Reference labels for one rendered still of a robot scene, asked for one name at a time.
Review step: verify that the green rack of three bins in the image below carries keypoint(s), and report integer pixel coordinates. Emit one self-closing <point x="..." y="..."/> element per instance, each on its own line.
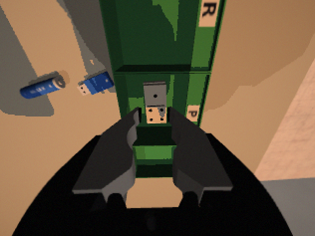
<point x="161" y="40"/>

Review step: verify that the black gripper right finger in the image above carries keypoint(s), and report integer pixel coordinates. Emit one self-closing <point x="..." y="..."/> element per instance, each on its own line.
<point x="202" y="164"/>

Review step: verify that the blue usb stick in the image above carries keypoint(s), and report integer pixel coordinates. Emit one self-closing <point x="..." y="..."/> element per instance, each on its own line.
<point x="96" y="84"/>

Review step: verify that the blue aa battery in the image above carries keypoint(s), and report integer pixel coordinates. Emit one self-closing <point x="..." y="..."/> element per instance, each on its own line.
<point x="42" y="88"/>

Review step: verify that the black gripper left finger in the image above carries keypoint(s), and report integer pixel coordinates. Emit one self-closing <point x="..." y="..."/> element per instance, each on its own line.
<point x="105" y="165"/>

